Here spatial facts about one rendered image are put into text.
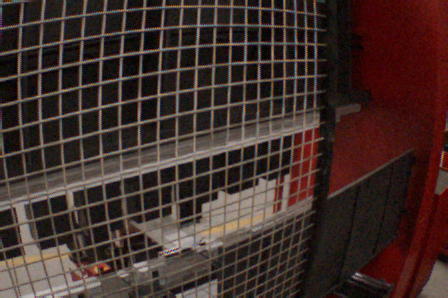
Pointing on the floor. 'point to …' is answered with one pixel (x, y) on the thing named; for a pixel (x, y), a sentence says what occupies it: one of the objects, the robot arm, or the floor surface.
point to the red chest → (431, 238)
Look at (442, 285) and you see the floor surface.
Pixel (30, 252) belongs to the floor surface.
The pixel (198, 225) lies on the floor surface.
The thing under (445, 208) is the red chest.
